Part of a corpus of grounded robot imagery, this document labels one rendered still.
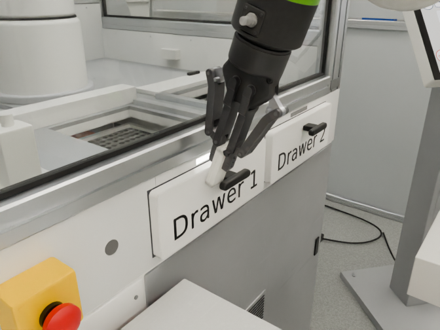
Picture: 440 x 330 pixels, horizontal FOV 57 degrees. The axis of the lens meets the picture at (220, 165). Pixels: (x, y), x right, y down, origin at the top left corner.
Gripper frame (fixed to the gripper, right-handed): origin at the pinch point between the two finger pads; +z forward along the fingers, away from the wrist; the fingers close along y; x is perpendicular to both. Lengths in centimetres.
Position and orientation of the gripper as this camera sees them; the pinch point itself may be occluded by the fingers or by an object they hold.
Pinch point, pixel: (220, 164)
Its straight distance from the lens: 61.5
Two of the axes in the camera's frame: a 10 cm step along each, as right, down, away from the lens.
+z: -2.7, 7.8, 5.7
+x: 6.0, -3.2, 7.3
